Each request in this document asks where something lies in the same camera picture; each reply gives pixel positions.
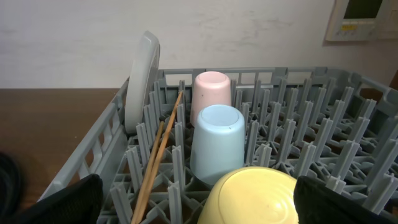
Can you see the light blue cup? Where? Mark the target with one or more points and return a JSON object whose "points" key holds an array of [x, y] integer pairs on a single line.
{"points": [[218, 143]]}

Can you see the yellow bowl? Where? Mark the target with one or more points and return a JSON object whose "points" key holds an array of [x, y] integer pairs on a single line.
{"points": [[251, 195]]}

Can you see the grey dishwasher rack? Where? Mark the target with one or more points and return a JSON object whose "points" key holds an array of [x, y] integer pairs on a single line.
{"points": [[335, 126]]}

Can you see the grey plate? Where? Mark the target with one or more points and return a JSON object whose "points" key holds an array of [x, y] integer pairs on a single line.
{"points": [[143, 75]]}

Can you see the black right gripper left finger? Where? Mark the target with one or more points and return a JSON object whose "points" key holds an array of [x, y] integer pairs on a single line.
{"points": [[78, 203]]}

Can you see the round black tray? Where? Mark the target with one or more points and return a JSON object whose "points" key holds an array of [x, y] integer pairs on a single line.
{"points": [[11, 186]]}

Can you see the wooden chopstick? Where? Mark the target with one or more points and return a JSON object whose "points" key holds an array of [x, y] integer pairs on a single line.
{"points": [[139, 208], [161, 150]]}

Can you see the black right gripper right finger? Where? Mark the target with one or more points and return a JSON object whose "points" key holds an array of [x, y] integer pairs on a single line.
{"points": [[317, 204]]}

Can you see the pink cup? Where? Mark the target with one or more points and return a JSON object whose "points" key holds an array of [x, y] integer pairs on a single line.
{"points": [[209, 88]]}

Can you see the white wall control panel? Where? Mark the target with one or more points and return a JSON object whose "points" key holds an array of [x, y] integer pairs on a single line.
{"points": [[362, 20]]}

